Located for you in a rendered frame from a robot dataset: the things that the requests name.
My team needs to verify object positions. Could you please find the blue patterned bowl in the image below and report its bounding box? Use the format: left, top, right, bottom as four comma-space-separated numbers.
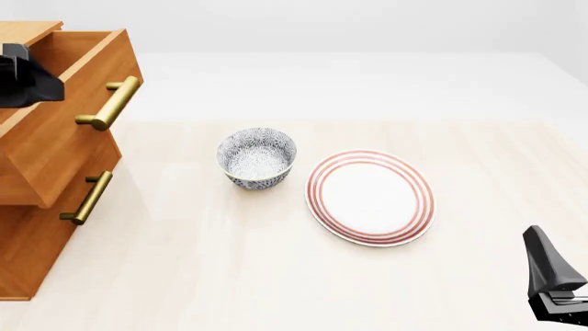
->
216, 127, 299, 191

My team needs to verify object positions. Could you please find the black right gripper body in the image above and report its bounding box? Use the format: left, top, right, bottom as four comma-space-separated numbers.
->
527, 287, 588, 327

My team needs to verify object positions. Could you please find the long brass drawer handle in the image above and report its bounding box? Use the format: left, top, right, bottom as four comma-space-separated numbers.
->
74, 74, 141, 132

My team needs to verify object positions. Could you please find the small wooden drawer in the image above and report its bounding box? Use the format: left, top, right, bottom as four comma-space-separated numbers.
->
27, 130, 123, 301

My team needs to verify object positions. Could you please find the large wooden drawer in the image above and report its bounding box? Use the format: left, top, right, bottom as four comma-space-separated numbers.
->
0, 28, 145, 210

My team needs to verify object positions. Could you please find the wooden cabinet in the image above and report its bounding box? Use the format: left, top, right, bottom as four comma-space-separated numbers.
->
0, 20, 123, 302

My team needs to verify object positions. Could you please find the short brass drawer handle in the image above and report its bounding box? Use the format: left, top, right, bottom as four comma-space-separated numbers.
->
59, 170, 114, 226

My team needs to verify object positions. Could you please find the white plate with red rings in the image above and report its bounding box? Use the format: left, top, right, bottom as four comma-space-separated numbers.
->
304, 149, 437, 248

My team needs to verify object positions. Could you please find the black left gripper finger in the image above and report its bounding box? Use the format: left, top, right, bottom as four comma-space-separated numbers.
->
0, 42, 66, 108

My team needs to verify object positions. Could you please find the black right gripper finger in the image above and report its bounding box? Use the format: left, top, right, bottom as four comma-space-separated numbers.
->
522, 224, 588, 300

